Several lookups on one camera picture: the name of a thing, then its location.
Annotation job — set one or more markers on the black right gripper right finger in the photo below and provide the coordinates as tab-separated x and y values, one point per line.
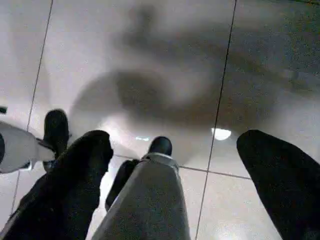
287	187

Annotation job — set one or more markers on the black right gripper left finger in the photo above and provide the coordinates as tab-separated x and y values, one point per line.
57	200

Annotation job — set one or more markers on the small black floor object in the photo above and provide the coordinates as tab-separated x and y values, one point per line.
3	110

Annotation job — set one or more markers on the black robot right foot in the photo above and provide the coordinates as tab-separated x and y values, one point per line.
161	146

